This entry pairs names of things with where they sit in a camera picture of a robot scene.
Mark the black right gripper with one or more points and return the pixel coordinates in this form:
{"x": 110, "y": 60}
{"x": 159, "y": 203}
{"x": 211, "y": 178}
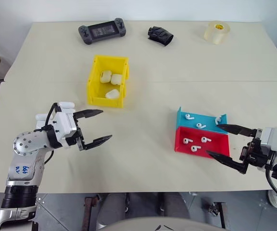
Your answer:
{"x": 256, "y": 154}

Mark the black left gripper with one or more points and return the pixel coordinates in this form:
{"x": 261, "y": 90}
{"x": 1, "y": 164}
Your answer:
{"x": 79, "y": 134}

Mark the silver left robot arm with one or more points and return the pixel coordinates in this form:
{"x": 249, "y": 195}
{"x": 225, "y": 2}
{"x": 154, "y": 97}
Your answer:
{"x": 23, "y": 144}

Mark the yellow plastic bin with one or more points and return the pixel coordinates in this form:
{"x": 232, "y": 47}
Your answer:
{"x": 95, "y": 79}

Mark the red plastic tray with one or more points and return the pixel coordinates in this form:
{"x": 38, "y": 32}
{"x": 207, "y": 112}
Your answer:
{"x": 215, "y": 146}

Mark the blue plastic tray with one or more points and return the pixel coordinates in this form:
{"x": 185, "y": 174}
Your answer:
{"x": 208, "y": 121}

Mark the rusty metal table leg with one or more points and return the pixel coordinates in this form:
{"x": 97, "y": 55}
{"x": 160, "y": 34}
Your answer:
{"x": 90, "y": 211}
{"x": 221, "y": 211}

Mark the dark grey handheld game controller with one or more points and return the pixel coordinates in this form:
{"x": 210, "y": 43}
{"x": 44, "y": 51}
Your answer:
{"x": 102, "y": 30}

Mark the clear adhesive tape roll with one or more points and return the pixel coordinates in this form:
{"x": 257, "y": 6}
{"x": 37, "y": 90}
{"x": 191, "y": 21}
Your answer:
{"x": 216, "y": 33}

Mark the black crumpled pouch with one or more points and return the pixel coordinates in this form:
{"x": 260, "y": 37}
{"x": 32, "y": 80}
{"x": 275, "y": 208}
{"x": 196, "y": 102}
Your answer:
{"x": 160, "y": 34}

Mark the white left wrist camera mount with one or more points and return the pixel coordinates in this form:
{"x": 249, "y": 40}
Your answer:
{"x": 62, "y": 125}

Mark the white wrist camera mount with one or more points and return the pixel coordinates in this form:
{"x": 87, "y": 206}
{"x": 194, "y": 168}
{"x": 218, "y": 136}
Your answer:
{"x": 62, "y": 125}
{"x": 273, "y": 138}

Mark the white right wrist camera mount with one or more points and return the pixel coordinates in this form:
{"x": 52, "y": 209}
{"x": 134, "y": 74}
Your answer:
{"x": 273, "y": 138}

